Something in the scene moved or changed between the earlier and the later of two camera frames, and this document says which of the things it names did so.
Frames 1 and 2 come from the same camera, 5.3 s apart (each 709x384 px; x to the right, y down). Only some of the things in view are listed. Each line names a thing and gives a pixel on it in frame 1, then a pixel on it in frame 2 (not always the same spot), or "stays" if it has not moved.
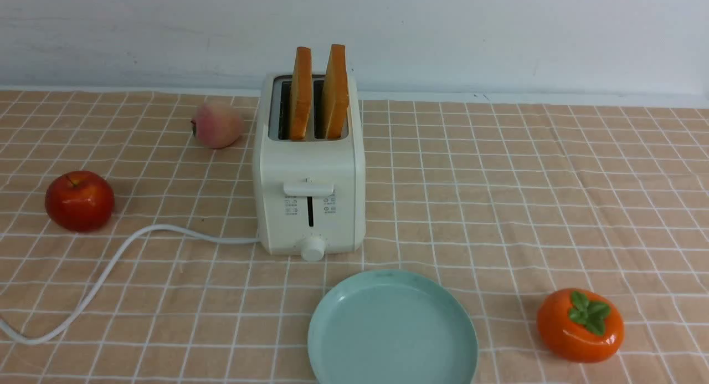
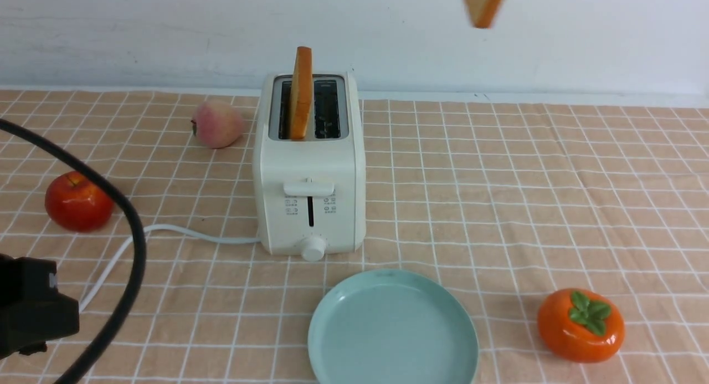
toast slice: [334, 100] → [483, 2]
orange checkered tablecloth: [512, 200] stays
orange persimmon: [580, 325] stays
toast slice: [301, 95] stays
